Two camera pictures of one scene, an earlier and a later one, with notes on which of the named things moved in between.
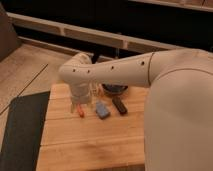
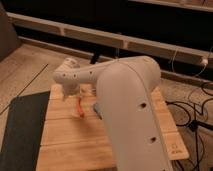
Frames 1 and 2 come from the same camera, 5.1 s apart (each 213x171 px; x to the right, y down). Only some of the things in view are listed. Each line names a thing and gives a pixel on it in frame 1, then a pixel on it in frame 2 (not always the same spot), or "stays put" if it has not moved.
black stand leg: x=95 y=57 stays put
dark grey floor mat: x=23 y=132 stays put
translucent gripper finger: x=91 y=105 → x=80 y=93
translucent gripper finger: x=73 y=106 → x=65 y=96
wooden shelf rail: x=91 y=34 stays put
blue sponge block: x=102 y=110 stays put
